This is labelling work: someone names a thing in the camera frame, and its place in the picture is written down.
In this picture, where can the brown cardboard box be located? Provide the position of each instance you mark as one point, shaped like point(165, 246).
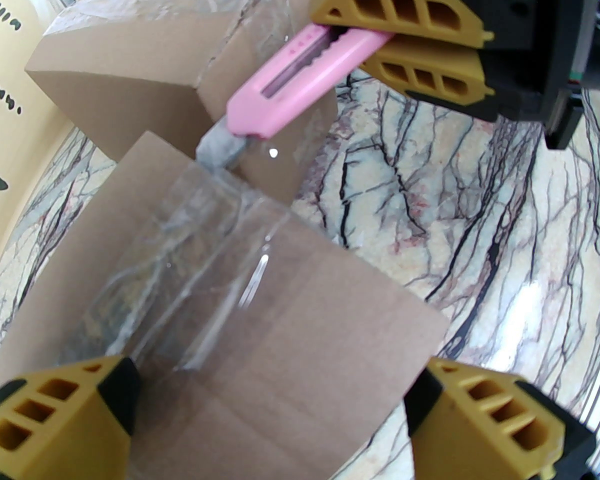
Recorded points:
point(305, 343)
point(130, 43)

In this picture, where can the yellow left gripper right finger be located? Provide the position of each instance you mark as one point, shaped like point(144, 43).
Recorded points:
point(480, 428)

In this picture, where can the pink utility knife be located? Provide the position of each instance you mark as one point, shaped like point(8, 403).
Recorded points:
point(260, 118)

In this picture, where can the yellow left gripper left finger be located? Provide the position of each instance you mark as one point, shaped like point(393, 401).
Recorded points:
point(55, 418)

